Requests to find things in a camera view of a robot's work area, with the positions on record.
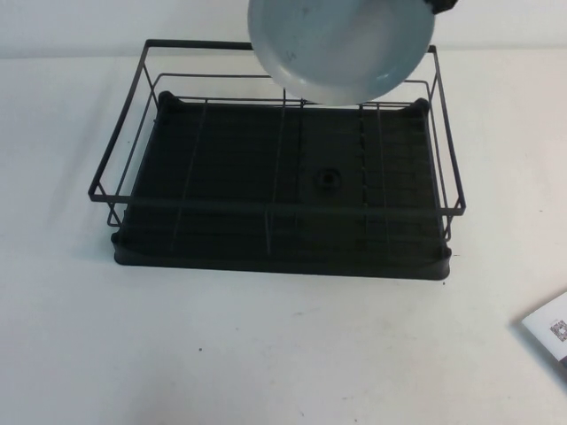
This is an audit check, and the light grey round plate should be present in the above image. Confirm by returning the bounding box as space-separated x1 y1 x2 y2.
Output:
245 0 438 108

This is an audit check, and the black wire dish rack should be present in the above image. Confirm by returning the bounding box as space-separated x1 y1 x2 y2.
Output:
88 38 469 245

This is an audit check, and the black plastic drip tray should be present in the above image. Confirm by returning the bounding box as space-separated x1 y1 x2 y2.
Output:
109 89 454 277

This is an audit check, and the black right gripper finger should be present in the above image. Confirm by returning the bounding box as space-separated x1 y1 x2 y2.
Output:
430 0 459 18

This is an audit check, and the white booklet with QR code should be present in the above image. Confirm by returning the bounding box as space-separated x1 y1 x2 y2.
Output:
515 290 567 378

